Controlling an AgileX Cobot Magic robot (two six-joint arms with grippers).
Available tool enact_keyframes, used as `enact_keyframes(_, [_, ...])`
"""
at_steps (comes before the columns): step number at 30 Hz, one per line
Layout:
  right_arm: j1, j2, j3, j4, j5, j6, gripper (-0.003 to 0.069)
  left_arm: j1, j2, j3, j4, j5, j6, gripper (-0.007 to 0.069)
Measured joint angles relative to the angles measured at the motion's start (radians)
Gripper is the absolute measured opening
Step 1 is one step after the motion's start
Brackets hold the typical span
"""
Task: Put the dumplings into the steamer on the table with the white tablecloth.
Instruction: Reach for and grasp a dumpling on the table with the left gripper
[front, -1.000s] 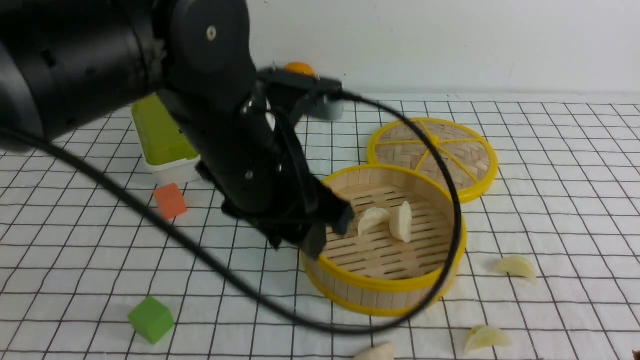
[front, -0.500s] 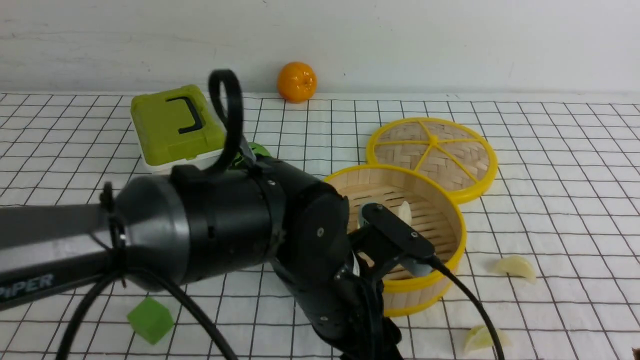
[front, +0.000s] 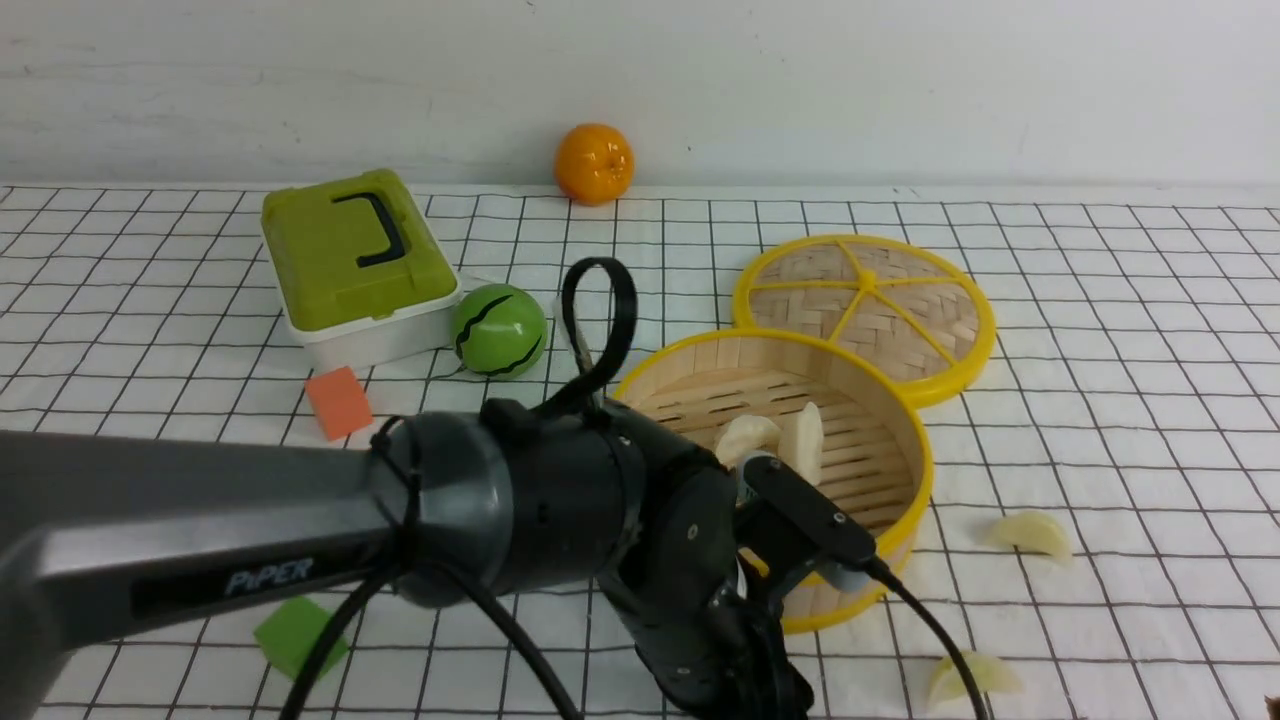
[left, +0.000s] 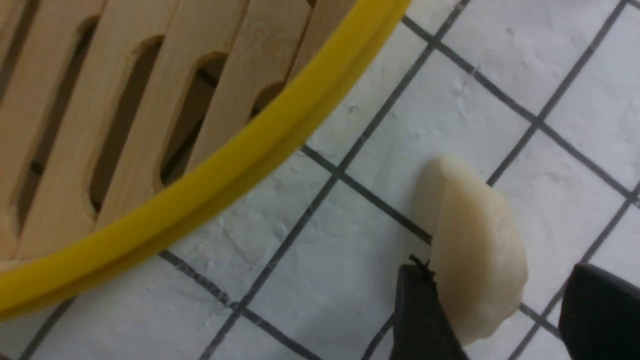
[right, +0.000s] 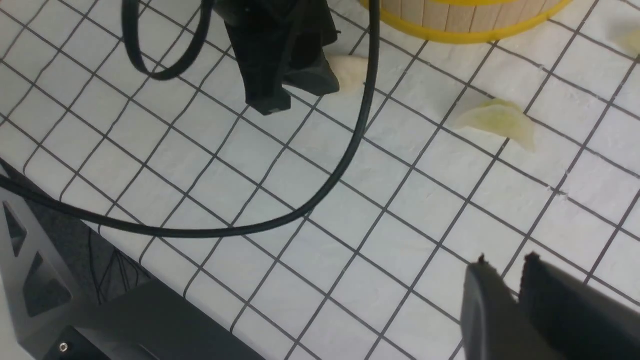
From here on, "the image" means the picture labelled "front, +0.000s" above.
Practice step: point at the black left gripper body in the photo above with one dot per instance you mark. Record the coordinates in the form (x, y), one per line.
(714, 653)

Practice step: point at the white dumpling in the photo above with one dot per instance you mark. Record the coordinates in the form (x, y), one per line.
(1033, 532)
(801, 443)
(744, 436)

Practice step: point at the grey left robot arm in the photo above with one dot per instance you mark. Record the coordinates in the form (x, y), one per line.
(105, 537)

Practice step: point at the bamboo steamer tray yellow rim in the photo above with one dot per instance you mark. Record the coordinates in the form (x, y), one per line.
(877, 463)

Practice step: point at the bamboo steamer lid yellow rim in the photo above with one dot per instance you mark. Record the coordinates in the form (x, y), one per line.
(914, 316)

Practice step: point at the green watermelon toy ball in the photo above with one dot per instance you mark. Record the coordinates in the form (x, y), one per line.
(499, 331)

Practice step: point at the orange foam cube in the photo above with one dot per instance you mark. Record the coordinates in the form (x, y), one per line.
(338, 402)

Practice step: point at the green foam cube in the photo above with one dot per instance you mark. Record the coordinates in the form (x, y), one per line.
(287, 636)

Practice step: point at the white black-grid tablecloth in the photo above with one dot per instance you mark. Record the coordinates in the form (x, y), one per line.
(1132, 394)

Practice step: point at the orange fruit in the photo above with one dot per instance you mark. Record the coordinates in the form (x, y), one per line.
(594, 164)

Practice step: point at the green lidded white box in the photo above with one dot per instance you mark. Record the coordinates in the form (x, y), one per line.
(361, 278)

